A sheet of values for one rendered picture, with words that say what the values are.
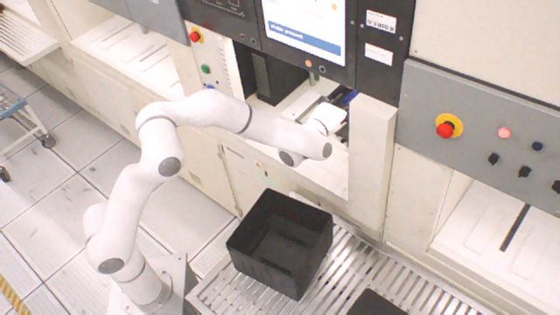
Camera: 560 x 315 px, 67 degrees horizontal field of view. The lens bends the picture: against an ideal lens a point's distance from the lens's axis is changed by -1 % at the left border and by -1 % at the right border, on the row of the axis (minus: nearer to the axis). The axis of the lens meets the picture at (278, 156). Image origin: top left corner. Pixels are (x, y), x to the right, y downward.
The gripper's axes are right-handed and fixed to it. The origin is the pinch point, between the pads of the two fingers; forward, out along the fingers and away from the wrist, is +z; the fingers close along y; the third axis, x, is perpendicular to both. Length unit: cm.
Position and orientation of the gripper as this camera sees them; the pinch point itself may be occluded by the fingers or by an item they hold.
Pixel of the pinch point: (344, 101)
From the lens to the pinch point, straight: 151.0
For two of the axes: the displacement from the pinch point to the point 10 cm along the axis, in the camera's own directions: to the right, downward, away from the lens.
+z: 6.4, -6.2, 4.6
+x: -1.1, -6.6, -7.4
